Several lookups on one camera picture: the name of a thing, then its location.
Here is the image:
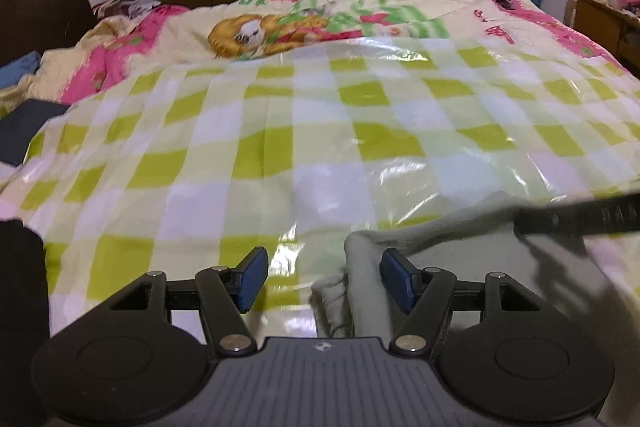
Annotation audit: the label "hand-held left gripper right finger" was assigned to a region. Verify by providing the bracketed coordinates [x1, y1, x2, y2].
[380, 248, 551, 355]

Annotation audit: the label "green checkered plastic sheet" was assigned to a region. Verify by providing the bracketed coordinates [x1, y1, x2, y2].
[0, 34, 640, 343]

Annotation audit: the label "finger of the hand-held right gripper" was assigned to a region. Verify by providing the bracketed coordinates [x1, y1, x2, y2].
[514, 191, 640, 239]

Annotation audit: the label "folded black garment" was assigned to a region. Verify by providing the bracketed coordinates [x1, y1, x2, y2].
[0, 219, 51, 427]

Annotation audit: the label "grey pants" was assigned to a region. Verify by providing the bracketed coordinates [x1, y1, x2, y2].
[310, 192, 640, 358]

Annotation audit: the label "folded dark blue garment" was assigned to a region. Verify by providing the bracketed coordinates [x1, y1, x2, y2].
[0, 99, 71, 168]

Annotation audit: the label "patterned pillow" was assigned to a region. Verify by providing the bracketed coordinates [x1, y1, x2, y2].
[91, 0, 161, 22]

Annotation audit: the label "blue pillow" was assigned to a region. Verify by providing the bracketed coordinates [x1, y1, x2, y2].
[0, 51, 43, 90]

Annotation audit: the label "printed cartoon blanket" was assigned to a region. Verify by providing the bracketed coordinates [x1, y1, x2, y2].
[0, 0, 640, 118]

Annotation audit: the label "wooden desk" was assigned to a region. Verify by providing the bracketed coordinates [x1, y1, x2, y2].
[564, 0, 640, 75]

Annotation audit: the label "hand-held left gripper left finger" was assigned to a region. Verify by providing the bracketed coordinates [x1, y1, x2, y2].
[95, 247, 271, 355]

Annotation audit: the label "dark wooden headboard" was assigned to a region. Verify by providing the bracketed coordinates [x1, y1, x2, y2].
[0, 0, 96, 68]

